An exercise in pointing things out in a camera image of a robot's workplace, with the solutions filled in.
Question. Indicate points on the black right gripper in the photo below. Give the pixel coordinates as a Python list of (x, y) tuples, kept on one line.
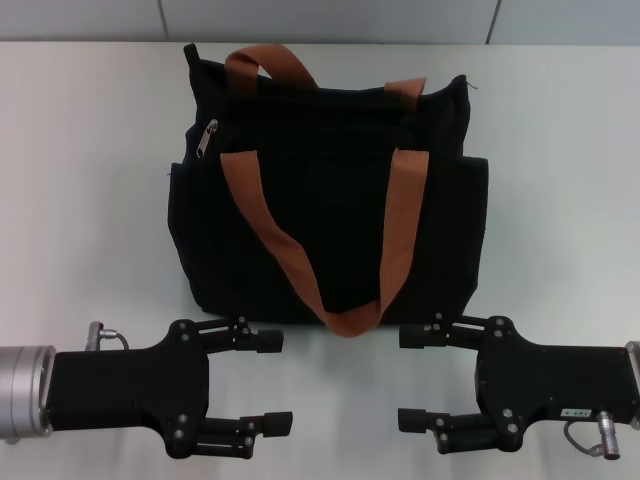
[(550, 385)]

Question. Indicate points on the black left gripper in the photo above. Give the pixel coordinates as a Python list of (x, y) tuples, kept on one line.
[(125, 390)]

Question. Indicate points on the silver zipper pull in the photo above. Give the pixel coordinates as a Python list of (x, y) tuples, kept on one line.
[(206, 140)]

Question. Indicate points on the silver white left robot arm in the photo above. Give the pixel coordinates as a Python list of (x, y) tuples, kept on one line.
[(25, 390)]

